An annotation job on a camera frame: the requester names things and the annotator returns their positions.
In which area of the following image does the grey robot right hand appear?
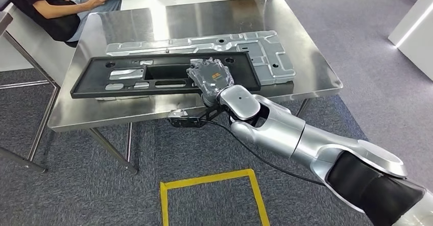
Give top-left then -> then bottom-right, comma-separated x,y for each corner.
186,57 -> 235,108

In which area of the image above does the person's right hand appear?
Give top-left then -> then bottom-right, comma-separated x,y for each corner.
84,0 -> 110,10

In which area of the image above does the black plastic plate part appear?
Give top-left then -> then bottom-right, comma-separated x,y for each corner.
70,51 -> 262,99

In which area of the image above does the stainless steel workbench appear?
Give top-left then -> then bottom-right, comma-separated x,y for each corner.
47,0 -> 344,176

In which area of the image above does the stamped grey metal panel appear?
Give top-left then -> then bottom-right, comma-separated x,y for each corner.
106,30 -> 297,87

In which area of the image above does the white bench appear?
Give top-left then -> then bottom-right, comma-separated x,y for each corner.
0,3 -> 79,87

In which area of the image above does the yellow floor tape square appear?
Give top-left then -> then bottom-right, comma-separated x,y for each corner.
159,168 -> 271,226

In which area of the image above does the black camera bracket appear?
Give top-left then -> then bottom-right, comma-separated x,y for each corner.
167,104 -> 226,128

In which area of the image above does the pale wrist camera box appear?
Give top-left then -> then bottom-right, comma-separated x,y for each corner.
168,109 -> 188,119

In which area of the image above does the black camera cable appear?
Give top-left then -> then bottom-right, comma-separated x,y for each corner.
203,119 -> 325,187

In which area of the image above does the steel frame table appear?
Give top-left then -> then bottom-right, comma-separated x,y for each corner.
0,11 -> 61,174

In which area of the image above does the white display pedestal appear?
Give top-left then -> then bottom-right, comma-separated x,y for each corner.
388,0 -> 433,82

